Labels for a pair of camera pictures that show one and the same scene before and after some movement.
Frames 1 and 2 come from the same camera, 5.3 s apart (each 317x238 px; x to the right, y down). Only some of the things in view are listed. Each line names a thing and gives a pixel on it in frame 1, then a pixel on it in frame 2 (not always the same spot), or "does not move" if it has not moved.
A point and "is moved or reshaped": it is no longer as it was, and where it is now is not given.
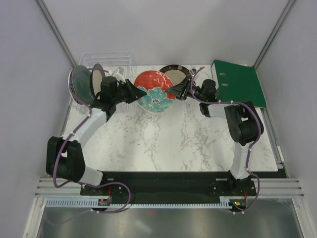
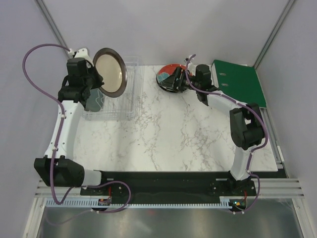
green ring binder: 237,83 does not move
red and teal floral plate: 155,83 -> 166,70
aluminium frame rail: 47,187 does not move
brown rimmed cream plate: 97,77 is moved or reshaped
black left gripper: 134,92 -> 98,83
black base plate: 160,185 does not move
